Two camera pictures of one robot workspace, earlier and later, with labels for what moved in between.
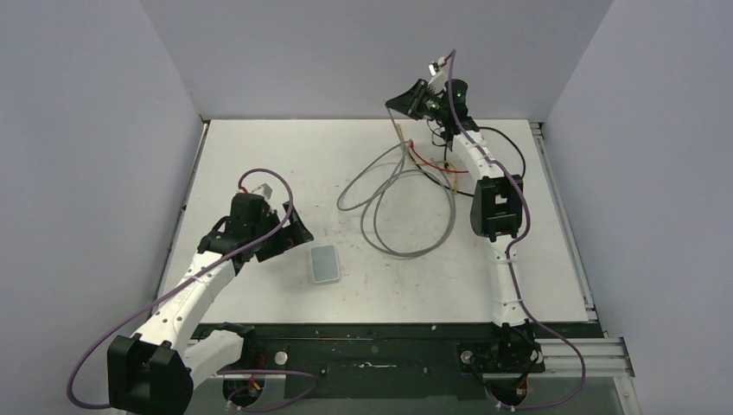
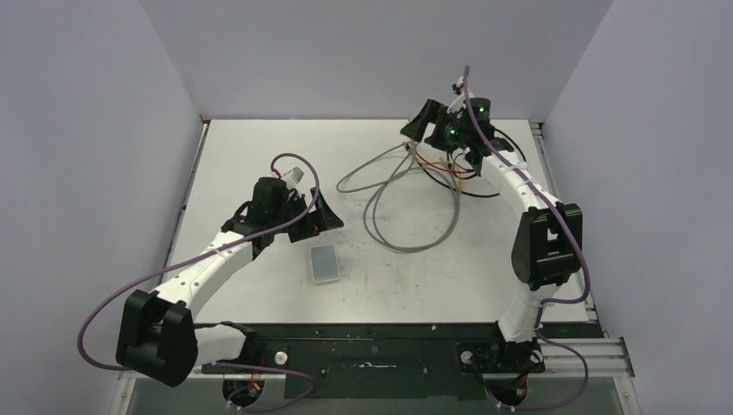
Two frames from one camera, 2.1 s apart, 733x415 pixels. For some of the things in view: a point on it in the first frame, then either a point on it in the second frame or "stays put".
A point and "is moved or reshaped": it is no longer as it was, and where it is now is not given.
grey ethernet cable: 386,185 is moved or reshaped
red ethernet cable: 432,164 stays put
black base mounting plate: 398,361 stays put
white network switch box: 324,264 stays put
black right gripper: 409,102 → 432,112
